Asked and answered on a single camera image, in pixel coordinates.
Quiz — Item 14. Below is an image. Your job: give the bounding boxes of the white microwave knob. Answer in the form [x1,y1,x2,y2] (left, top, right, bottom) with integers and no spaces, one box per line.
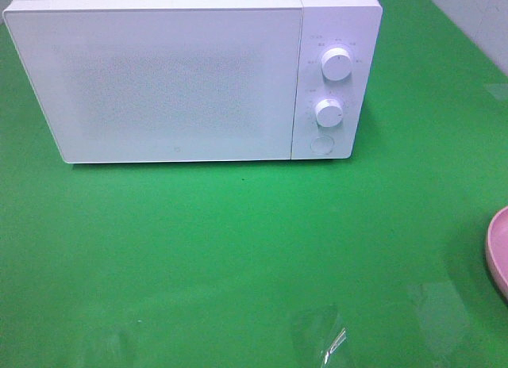
[321,46,352,82]
[314,98,344,128]

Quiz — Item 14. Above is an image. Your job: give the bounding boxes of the pink plate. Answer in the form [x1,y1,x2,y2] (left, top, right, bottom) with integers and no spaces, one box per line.
[485,207,507,299]

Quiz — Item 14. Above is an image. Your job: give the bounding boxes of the white microwave door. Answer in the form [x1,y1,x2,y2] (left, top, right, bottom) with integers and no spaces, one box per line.
[6,9,302,163]

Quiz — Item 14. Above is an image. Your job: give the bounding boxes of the round microwave door button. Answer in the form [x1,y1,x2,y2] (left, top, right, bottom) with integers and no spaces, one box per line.
[310,136,334,155]

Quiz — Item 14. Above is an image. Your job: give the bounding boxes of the white microwave oven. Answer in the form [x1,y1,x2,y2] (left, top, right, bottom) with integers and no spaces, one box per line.
[2,0,383,160]

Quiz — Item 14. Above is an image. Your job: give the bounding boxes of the clear tape patch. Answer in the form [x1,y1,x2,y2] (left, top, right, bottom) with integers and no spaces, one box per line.
[407,281,470,360]
[291,304,350,367]

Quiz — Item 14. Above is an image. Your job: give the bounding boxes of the clear tape patch far right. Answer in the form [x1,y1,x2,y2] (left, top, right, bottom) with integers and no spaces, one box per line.
[407,281,470,360]

